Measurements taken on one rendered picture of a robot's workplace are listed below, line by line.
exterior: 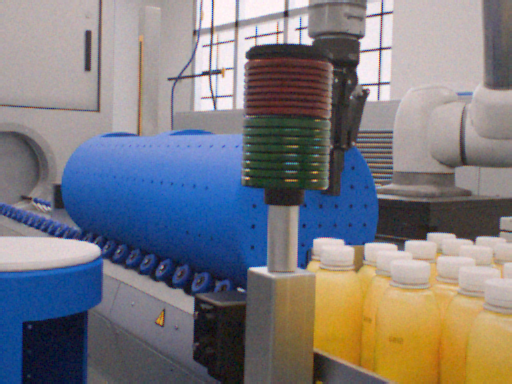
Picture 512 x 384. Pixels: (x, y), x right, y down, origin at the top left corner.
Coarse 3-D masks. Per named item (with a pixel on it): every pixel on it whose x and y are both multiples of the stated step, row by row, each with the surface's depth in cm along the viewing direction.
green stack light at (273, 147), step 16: (256, 128) 47; (272, 128) 46; (288, 128) 46; (304, 128) 46; (320, 128) 47; (256, 144) 47; (272, 144) 46; (288, 144) 46; (304, 144) 46; (320, 144) 47; (256, 160) 47; (272, 160) 46; (288, 160) 46; (304, 160) 46; (320, 160) 47; (256, 176) 47; (272, 176) 46; (288, 176) 46; (304, 176) 46; (320, 176) 47
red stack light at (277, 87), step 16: (256, 64) 47; (272, 64) 46; (288, 64) 46; (304, 64) 46; (320, 64) 46; (256, 80) 47; (272, 80) 46; (288, 80) 46; (304, 80) 46; (320, 80) 46; (256, 96) 47; (272, 96) 46; (288, 96) 46; (304, 96) 46; (320, 96) 47; (256, 112) 47; (272, 112) 46; (288, 112) 46; (304, 112) 46; (320, 112) 47
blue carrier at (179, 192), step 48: (96, 144) 164; (144, 144) 139; (192, 144) 120; (240, 144) 106; (96, 192) 149; (144, 192) 126; (192, 192) 110; (240, 192) 99; (144, 240) 133; (192, 240) 112; (240, 240) 99
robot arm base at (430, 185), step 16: (400, 176) 169; (416, 176) 166; (432, 176) 165; (448, 176) 166; (384, 192) 172; (400, 192) 168; (416, 192) 164; (432, 192) 161; (448, 192) 166; (464, 192) 170
